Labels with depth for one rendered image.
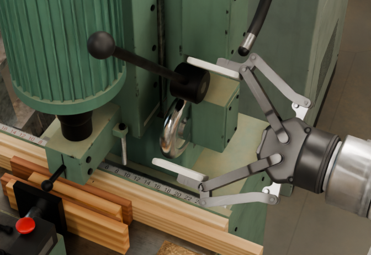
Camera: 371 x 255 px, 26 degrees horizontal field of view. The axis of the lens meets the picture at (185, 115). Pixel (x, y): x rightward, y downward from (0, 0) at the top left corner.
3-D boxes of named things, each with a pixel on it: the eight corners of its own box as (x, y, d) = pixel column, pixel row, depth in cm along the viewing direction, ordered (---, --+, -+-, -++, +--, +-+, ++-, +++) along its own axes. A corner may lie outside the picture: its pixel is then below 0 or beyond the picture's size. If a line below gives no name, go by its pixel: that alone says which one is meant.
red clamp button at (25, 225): (12, 230, 126) (11, 227, 125) (23, 217, 128) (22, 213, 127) (28, 237, 125) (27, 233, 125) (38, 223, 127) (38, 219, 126)
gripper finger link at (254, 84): (280, 145, 97) (290, 140, 97) (236, 67, 99) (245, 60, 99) (285, 147, 101) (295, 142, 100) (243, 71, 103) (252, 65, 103)
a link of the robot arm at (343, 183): (393, 147, 99) (346, 132, 101) (389, 143, 91) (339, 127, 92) (369, 217, 99) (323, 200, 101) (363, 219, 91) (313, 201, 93)
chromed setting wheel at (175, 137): (157, 169, 142) (154, 121, 134) (186, 123, 150) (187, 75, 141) (171, 175, 142) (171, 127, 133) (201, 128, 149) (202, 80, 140)
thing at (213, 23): (181, 53, 135) (181, -20, 124) (203, 22, 141) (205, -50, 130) (227, 68, 132) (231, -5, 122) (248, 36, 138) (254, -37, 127)
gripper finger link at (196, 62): (237, 78, 100) (238, 72, 100) (186, 61, 102) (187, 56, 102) (242, 81, 102) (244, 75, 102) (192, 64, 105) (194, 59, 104)
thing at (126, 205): (14, 179, 148) (9, 160, 144) (18, 174, 149) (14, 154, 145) (129, 226, 141) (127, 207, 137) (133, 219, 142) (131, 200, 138)
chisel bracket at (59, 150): (49, 179, 137) (43, 145, 131) (91, 125, 146) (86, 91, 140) (86, 193, 135) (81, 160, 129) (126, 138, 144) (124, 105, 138)
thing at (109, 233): (10, 207, 144) (5, 185, 139) (16, 200, 145) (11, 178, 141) (124, 255, 137) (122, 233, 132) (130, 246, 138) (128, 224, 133)
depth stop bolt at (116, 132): (115, 163, 144) (111, 126, 137) (120, 156, 145) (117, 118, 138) (125, 167, 143) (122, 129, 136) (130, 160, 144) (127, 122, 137)
